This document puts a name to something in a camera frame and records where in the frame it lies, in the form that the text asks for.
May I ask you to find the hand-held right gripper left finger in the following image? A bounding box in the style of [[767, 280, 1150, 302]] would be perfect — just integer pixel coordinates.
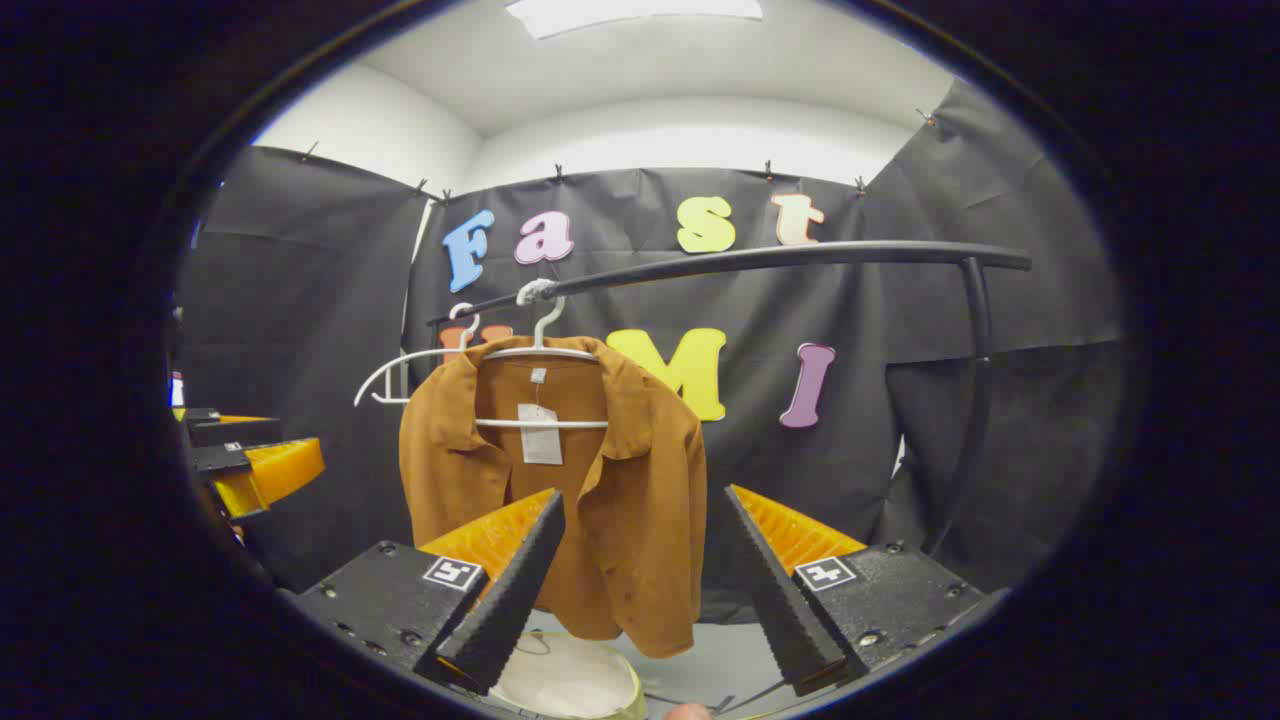
[[290, 487, 567, 698]]

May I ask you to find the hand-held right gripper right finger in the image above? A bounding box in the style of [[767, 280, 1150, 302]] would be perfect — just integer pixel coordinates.
[[722, 484, 989, 699]]

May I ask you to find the white laundry hamper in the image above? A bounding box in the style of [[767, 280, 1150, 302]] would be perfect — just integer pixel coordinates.
[[488, 630, 649, 720]]

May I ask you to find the brown shirt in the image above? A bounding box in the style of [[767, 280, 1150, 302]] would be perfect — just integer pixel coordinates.
[[398, 335, 709, 659]]

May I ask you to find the white plastic hanger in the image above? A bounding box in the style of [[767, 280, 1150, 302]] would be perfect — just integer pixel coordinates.
[[475, 280, 611, 432], [353, 303, 483, 409]]

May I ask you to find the black metal clothes rack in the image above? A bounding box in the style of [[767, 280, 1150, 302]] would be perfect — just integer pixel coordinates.
[[428, 240, 1033, 557]]

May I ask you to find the black backdrop cloth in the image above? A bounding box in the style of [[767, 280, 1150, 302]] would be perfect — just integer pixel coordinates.
[[175, 80, 1126, 626]]

